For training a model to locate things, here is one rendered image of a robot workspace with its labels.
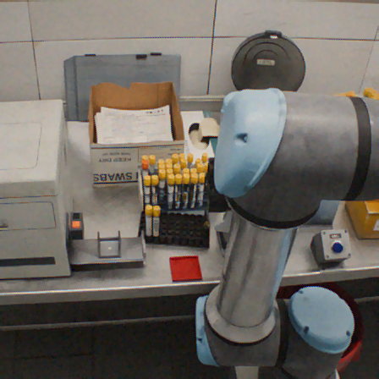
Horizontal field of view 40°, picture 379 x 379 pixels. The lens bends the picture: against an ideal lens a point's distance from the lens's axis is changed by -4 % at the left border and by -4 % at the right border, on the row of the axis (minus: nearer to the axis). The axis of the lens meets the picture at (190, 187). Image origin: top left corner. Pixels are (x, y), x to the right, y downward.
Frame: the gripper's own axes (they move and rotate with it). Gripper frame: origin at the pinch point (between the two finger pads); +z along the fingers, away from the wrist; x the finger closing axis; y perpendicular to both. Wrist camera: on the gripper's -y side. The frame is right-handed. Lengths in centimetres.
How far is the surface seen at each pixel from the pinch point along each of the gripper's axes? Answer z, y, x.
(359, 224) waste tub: 2.8, -33.4, -0.1
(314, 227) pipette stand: 5.1, -22.4, -2.5
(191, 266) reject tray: 5.9, 10.2, 6.2
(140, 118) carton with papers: -0.3, 18.6, -43.9
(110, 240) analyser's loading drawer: 1.9, 28.5, 0.5
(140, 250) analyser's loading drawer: 2.1, 21.7, 3.9
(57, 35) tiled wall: -21, 42, -57
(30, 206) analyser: -16.8, 43.7, 7.3
